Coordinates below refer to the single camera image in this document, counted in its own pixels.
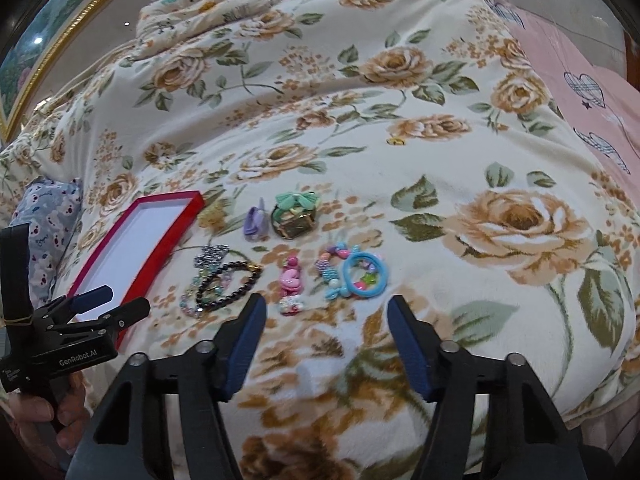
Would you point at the person's left hand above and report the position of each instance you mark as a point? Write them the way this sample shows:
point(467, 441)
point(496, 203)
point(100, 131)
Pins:
point(29, 411)

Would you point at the floral pillow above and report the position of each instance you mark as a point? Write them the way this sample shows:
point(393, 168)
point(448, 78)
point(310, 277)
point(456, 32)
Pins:
point(163, 22)

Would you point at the red jewelry box tray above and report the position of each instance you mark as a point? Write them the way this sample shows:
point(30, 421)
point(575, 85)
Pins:
point(135, 249)

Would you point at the white flower hair clip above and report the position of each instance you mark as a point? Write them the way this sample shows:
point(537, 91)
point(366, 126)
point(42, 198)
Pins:
point(291, 305)

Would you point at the blue bear print pillow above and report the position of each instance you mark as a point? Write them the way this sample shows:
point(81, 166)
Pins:
point(52, 209)

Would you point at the pink heart print sheet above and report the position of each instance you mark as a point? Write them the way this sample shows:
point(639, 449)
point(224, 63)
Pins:
point(600, 105)

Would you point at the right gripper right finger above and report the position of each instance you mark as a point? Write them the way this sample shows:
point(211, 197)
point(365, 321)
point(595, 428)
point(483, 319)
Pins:
point(417, 344)

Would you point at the gold framed painting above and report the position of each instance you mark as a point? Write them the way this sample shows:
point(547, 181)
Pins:
point(30, 44)

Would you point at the floral cream bedspread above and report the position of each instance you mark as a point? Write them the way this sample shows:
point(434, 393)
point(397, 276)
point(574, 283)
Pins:
point(442, 170)

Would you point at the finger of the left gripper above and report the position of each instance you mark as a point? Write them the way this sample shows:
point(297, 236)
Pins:
point(92, 299)
point(119, 319)

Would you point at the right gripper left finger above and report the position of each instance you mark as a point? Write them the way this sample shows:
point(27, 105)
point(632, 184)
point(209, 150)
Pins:
point(236, 343)

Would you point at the yellow hair claw clip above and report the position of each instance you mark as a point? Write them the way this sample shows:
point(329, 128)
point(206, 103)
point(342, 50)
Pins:
point(213, 218)

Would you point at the pink flamingo hair clip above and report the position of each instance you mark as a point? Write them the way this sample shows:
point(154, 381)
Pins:
point(290, 279)

